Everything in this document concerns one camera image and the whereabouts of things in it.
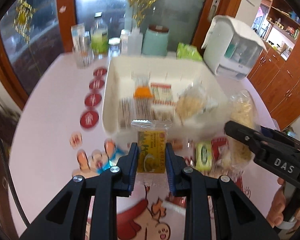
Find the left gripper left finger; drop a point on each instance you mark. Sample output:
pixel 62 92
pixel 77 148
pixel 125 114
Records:
pixel 66 216

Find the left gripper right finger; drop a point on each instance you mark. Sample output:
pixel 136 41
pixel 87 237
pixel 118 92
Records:
pixel 235 215

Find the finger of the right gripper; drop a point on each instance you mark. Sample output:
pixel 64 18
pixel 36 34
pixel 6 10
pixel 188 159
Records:
pixel 271 133
pixel 244 134

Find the popcorn clear bag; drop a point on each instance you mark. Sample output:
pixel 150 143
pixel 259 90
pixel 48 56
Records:
pixel 242 112

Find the green pastry packet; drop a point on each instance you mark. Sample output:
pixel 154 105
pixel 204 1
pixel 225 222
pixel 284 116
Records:
pixel 203 156

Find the rice cracker clear packet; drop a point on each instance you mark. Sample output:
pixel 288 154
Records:
pixel 194 101

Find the blue white snack packet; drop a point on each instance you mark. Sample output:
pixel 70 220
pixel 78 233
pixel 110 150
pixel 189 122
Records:
pixel 106 161

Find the yellow small snack packet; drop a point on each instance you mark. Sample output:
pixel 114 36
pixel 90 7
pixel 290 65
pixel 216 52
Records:
pixel 151 140

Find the beige labelled snack packet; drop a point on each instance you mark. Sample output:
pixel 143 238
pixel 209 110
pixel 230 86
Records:
pixel 162 93

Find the white orange snack packet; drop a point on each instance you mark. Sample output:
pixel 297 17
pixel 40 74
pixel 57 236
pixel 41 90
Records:
pixel 138 107

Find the large clear pastry packet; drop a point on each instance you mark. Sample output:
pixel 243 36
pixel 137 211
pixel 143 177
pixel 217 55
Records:
pixel 163 112

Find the person right hand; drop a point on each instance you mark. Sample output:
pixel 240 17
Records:
pixel 275 214

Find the wooden cabinet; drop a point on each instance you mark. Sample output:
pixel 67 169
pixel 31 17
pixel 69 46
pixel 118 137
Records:
pixel 277 81

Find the white plastic storage bin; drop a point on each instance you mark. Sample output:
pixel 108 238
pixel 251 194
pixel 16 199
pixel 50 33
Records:
pixel 178 73

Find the white countertop appliance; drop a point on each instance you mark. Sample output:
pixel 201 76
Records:
pixel 230 55

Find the green tissue pack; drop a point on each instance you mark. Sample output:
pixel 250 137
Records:
pixel 189 52

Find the white cloth on appliance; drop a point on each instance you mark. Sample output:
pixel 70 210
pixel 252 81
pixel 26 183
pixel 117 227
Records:
pixel 239 27

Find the teal canister brown lid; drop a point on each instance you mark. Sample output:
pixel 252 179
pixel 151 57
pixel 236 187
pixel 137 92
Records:
pixel 155 42

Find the white squeeze bottle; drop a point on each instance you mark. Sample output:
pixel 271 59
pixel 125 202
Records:
pixel 135 40

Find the small glass jar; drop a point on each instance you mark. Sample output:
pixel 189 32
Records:
pixel 114 45

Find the small white pill bottle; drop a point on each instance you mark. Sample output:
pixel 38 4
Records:
pixel 124 41

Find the clear drinking glass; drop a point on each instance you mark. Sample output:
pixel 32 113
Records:
pixel 83 59

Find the small metal can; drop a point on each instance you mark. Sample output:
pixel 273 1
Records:
pixel 85 41

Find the glass bottle green label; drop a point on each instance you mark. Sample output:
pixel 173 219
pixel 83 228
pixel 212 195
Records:
pixel 99 35

